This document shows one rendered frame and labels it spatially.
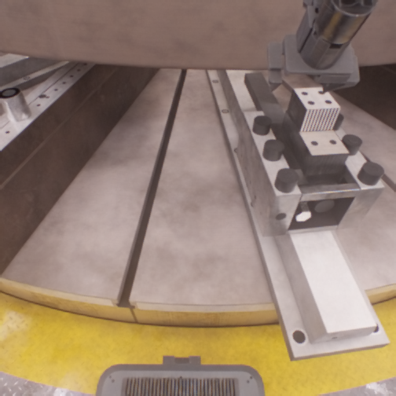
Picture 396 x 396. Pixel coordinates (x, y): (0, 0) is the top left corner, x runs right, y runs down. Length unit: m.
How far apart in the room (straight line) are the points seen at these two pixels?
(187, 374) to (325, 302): 0.48
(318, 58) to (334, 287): 0.73
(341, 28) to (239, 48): 0.65
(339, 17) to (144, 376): 1.02
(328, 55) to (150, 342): 1.21
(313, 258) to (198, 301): 0.41
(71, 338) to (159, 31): 1.22
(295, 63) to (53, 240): 1.10
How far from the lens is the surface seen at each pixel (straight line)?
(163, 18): 1.04
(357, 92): 2.17
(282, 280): 1.11
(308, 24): 0.49
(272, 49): 0.54
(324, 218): 1.15
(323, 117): 1.02
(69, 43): 1.19
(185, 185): 1.40
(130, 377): 1.10
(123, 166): 1.52
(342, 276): 1.07
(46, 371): 1.47
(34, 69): 2.44
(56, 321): 1.52
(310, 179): 1.06
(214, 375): 1.08
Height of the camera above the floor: 1.32
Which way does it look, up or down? 49 degrees down
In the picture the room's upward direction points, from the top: 1 degrees clockwise
